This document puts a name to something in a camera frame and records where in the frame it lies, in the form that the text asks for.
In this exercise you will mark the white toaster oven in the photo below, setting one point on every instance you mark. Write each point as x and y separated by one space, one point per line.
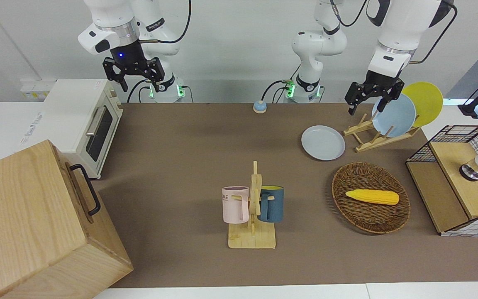
73 112

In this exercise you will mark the dark blue mug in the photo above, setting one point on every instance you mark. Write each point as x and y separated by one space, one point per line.
274 205

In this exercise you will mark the pink mug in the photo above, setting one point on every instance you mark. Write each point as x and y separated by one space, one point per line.
235 205

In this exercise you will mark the brown wicker basket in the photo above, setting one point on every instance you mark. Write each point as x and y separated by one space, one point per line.
367 218

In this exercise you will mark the small blue round knob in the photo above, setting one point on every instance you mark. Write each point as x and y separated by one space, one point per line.
259 108

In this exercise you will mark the white wall outlet strip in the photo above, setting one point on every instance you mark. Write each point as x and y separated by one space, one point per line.
35 90

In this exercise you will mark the large wooden box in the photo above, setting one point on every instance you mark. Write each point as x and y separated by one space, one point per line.
27 224

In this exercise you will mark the gray plate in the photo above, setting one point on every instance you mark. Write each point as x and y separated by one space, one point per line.
323 143

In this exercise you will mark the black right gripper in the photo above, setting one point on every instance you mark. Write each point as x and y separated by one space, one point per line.
131 56

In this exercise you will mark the light blue plate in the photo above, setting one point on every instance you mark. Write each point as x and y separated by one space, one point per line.
396 118

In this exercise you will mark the yellow corn cob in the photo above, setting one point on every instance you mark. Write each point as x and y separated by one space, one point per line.
372 197

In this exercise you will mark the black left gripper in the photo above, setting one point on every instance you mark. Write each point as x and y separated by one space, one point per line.
382 85

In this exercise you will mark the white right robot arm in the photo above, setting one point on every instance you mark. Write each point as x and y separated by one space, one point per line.
110 16

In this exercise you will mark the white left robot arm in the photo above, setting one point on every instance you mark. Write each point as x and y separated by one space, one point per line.
318 41

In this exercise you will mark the wooden plate rack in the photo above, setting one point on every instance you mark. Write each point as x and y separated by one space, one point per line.
371 143

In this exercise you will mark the wooden mug tree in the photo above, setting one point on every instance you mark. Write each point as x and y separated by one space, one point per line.
252 238

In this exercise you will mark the yellow plate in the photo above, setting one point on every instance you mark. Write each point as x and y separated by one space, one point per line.
428 101

